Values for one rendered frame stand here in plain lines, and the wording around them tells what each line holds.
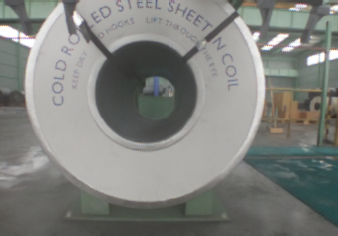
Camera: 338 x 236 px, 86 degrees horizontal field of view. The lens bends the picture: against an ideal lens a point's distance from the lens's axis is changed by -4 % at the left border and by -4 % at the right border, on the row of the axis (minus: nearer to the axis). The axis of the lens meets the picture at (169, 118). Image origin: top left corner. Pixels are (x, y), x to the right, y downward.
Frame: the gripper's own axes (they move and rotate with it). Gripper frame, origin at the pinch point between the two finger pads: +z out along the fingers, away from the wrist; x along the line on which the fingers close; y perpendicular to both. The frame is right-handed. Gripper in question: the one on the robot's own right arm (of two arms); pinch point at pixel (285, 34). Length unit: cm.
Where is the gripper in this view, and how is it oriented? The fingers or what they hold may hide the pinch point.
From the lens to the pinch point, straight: 69.6
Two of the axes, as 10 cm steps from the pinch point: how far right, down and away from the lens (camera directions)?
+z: -0.7, 8.7, 4.9
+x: 10.0, 0.6, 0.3
